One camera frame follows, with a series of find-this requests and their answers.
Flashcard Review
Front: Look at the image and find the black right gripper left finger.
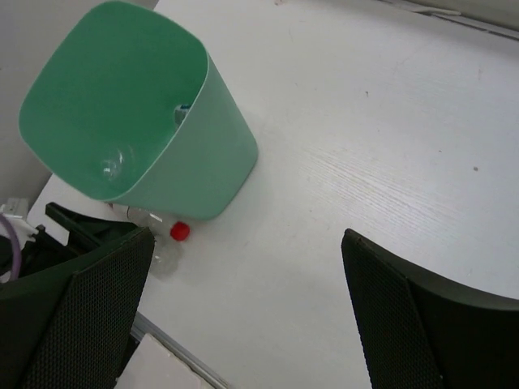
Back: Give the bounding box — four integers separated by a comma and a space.
1, 229, 155, 388

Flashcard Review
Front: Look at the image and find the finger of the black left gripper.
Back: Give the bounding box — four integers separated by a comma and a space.
44, 203, 138, 259

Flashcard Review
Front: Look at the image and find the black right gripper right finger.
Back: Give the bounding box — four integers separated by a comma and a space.
341, 229, 518, 388

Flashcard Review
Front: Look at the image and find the clear bottle red label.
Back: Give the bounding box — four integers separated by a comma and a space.
109, 203, 191, 242

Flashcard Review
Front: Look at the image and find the clear bottle blue white label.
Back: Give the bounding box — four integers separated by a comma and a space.
174, 105, 191, 127

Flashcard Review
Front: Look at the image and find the green plastic bin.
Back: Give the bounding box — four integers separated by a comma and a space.
19, 1, 258, 220

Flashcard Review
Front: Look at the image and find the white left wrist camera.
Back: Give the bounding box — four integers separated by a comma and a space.
1, 198, 37, 246

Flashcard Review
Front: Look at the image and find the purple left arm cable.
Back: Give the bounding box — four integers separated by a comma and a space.
0, 212, 25, 280

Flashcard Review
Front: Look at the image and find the aluminium table frame rail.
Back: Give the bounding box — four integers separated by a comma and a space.
131, 312, 233, 389

